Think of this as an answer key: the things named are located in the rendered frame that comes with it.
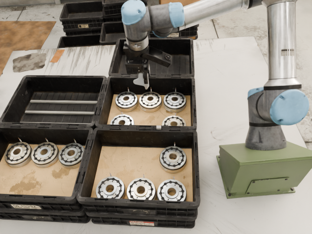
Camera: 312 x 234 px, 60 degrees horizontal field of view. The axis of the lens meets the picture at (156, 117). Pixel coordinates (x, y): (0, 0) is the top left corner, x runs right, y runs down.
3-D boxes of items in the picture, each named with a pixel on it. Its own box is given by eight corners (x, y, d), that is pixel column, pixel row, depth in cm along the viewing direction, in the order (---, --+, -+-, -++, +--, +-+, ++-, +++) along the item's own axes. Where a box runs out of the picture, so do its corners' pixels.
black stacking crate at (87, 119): (111, 94, 134) (107, 76, 126) (99, 144, 115) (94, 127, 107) (34, 93, 137) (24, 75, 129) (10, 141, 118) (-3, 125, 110)
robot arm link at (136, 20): (149, 11, 80) (120, 16, 79) (152, 40, 89) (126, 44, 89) (145, -5, 84) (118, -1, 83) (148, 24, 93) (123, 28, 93)
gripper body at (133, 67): (129, 61, 107) (125, 36, 97) (151, 61, 106) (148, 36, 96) (127, 75, 103) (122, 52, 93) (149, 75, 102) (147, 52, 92)
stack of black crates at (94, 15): (111, 31, 290) (105, 0, 264) (109, 48, 271) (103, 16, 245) (74, 33, 290) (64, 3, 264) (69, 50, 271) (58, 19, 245)
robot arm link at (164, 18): (177, 8, 94) (146, 12, 93) (183, -4, 83) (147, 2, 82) (181, 31, 95) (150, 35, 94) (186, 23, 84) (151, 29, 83)
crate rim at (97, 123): (194, 80, 124) (194, 76, 122) (196, 133, 105) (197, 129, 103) (108, 79, 127) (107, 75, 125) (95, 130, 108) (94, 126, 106)
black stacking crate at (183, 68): (191, 56, 151) (192, 38, 142) (192, 94, 132) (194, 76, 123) (120, 56, 154) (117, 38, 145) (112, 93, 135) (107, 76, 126)
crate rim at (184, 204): (196, 133, 105) (197, 129, 103) (200, 209, 86) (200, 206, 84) (95, 130, 108) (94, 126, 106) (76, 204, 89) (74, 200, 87)
